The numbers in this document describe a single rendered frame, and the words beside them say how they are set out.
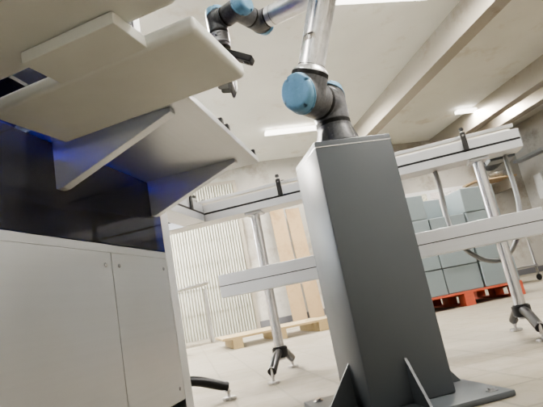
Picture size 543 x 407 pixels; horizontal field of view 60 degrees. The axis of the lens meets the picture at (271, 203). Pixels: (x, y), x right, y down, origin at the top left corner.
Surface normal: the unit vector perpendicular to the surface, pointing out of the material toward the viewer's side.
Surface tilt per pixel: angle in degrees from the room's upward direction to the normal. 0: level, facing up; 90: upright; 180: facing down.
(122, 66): 180
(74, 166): 90
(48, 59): 180
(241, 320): 90
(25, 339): 90
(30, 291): 90
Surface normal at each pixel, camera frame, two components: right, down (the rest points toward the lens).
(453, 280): 0.15, -0.24
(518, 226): -0.25, -0.16
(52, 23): 0.18, 0.96
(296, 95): -0.63, 0.07
